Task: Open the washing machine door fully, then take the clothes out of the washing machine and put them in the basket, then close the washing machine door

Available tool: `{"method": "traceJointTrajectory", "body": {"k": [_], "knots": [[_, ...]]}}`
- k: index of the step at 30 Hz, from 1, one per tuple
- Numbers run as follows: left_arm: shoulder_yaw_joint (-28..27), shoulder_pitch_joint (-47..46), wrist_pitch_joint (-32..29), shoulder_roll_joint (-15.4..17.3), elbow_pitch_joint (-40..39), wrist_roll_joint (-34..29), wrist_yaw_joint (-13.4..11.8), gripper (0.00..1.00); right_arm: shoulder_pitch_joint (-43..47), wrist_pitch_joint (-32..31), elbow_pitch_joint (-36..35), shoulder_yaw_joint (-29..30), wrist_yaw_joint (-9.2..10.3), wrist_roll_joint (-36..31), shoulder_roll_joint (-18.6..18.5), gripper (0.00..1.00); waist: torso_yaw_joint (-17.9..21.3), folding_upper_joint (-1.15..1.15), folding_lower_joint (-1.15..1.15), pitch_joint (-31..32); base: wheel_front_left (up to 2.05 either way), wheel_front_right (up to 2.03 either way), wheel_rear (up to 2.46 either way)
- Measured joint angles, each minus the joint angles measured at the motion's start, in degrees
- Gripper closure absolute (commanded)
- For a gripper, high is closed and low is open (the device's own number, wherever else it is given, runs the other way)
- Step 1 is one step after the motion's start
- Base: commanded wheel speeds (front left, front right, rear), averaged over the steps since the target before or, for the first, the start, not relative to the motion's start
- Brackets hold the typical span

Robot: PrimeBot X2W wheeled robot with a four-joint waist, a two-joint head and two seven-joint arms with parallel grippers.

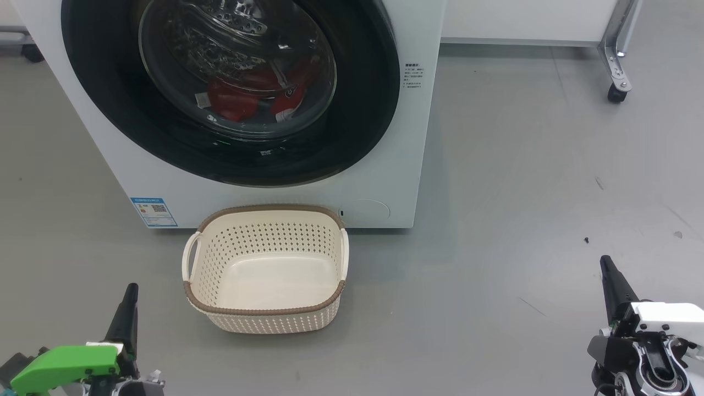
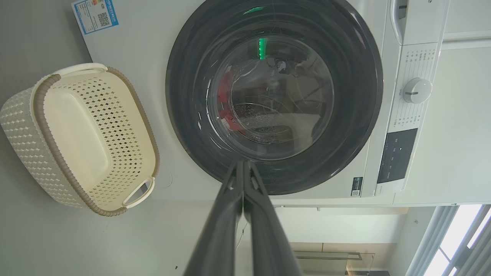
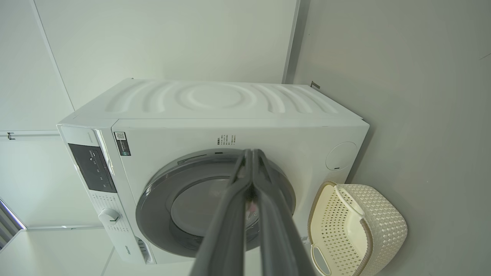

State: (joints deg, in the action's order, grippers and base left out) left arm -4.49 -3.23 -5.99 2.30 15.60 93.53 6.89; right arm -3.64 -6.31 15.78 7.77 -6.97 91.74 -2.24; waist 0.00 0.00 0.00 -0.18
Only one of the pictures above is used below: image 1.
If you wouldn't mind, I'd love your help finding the red and white garment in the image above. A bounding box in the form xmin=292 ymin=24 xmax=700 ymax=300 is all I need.
xmin=206 ymin=66 xmax=320 ymax=123

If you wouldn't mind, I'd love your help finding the blue energy label sticker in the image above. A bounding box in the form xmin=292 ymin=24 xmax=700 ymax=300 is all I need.
xmin=130 ymin=197 xmax=178 ymax=228

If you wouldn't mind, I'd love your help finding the black round glass washer door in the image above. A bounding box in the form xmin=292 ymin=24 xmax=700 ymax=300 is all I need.
xmin=60 ymin=0 xmax=401 ymax=188

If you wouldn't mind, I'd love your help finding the white cabinet panel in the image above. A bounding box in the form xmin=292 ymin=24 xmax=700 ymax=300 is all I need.
xmin=440 ymin=0 xmax=619 ymax=47

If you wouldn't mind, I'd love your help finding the white front-load washing machine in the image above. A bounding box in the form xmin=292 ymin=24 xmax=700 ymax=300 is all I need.
xmin=11 ymin=0 xmax=446 ymax=229

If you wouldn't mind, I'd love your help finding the metal frame leg with caster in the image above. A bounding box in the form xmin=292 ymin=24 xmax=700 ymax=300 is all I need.
xmin=598 ymin=0 xmax=644 ymax=103

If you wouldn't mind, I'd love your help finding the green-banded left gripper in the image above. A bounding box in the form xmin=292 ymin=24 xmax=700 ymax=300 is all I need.
xmin=10 ymin=283 xmax=139 ymax=396

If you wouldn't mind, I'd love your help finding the cream perforated laundry basket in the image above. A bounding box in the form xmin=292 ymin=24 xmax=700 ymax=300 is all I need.
xmin=181 ymin=204 xmax=350 ymax=334

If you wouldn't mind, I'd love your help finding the small printed text sticker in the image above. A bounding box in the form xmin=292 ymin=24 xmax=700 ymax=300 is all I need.
xmin=404 ymin=62 xmax=425 ymax=90

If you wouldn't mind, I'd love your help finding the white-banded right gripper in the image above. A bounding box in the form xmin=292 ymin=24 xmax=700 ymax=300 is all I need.
xmin=599 ymin=255 xmax=704 ymax=344

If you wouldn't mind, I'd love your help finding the grey frame with black caster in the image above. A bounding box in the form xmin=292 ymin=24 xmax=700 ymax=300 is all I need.
xmin=0 ymin=25 xmax=46 ymax=63

